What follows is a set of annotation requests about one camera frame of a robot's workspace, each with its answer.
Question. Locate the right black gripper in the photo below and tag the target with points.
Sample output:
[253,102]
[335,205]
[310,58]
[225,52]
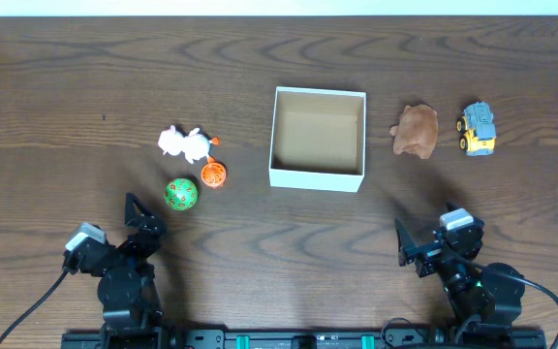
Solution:
[424,250]

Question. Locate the white cardboard box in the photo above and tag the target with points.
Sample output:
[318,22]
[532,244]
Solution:
[318,139]

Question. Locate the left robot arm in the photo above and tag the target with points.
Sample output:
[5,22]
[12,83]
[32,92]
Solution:
[126,288]

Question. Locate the orange round toy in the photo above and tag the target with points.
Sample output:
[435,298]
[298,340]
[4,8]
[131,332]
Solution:
[214,173]

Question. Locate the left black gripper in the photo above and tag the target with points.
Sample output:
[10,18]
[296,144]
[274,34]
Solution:
[139,235]

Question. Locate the yellow grey toy truck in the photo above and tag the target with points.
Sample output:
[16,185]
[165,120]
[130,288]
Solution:
[477,129]

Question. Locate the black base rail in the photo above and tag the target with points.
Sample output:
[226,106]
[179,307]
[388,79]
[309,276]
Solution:
[217,339]

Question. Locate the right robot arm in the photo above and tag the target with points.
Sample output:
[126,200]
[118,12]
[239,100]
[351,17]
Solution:
[489,296]

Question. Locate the brown plush toy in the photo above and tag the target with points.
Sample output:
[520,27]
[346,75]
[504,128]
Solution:
[417,131]

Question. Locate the pink white pig toy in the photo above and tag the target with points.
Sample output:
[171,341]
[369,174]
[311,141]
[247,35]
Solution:
[193,145]

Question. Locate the green polyhedral dice ball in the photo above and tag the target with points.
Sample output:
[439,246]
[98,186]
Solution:
[181,194]

